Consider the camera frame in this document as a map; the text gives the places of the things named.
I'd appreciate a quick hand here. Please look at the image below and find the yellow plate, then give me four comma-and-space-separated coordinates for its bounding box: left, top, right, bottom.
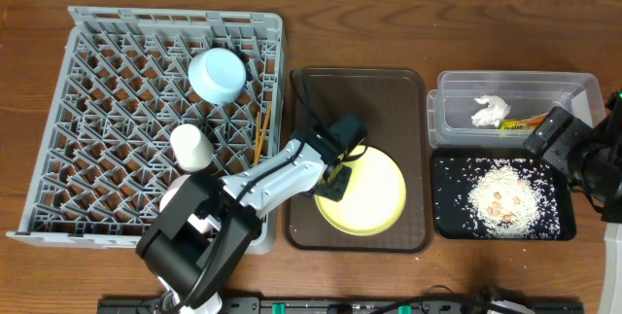
314, 145, 406, 236

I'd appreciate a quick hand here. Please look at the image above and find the yellow green snack wrapper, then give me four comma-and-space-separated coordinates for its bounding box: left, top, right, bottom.
498, 113, 547, 130

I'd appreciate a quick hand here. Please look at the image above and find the white tissue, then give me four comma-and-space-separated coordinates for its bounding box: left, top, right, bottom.
471, 95, 510, 127

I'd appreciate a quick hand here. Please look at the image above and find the rice and nuts pile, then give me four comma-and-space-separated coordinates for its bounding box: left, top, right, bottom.
434, 157, 563, 240

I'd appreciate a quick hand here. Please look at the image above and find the wooden chopstick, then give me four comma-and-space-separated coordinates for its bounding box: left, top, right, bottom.
256, 105, 272, 166
253, 110, 261, 166

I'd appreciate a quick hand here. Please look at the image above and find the white cup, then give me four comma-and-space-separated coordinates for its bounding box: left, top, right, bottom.
170, 123, 214, 172

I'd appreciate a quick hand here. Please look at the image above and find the light blue bowl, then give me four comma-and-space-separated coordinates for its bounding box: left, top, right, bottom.
188, 48, 247, 105

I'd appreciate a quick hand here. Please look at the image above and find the pink bowl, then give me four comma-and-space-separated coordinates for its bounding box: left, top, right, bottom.
158, 174, 190, 212

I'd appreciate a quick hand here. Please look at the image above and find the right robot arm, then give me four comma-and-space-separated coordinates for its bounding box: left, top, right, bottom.
523, 91, 621, 314

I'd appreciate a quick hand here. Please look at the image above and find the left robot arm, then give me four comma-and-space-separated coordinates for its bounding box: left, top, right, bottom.
136, 128, 367, 313

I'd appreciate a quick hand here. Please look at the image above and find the black waste tray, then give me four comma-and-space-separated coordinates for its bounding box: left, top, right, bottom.
429, 147, 578, 242

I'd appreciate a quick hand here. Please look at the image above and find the grey dishwasher rack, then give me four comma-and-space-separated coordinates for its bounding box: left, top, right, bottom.
11, 7, 287, 249

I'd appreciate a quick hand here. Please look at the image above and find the clear plastic bin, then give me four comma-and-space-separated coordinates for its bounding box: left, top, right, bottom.
427, 71, 605, 148

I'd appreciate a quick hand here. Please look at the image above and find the brown plastic tray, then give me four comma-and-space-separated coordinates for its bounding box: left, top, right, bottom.
284, 68, 434, 254

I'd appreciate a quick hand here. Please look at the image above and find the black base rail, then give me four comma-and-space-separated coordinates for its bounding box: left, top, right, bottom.
96, 297, 585, 314

